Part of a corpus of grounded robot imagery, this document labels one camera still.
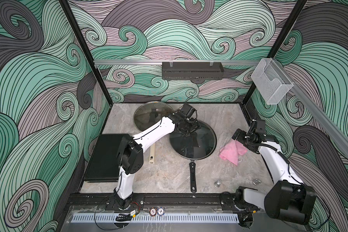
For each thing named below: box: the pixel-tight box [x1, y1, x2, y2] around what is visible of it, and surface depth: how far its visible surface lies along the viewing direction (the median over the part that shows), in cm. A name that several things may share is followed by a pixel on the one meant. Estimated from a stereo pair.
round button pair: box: [148, 206, 166, 217], surface depth 72 cm
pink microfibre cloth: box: [218, 139, 248, 167], surface depth 90 cm
